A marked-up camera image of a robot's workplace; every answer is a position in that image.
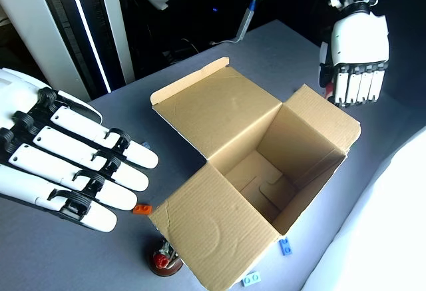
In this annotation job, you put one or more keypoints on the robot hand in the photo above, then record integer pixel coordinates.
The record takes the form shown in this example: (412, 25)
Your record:
(359, 44)
(16, 98)

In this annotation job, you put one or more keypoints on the brown chocolate toy cake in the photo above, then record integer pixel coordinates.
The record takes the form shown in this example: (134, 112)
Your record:
(164, 269)

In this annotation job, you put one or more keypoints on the cardboard box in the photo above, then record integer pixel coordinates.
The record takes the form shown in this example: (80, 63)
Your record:
(206, 237)

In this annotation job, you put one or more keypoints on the white cabinet with light strip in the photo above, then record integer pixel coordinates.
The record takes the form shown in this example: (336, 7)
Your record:
(33, 21)

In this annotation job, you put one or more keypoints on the orange flat toy brick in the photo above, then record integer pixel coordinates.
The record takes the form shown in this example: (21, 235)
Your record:
(143, 209)

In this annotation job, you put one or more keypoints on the grey tablecloth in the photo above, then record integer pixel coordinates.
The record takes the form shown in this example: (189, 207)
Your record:
(100, 254)

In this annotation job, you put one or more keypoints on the white backdrop sheet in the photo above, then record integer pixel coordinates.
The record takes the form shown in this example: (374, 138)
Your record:
(382, 237)

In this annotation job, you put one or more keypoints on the deep blue flat toy brick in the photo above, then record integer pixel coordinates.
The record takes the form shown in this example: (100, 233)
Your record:
(285, 247)

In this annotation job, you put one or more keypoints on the light blue flat toy brick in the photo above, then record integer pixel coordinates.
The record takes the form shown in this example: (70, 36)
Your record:
(251, 279)

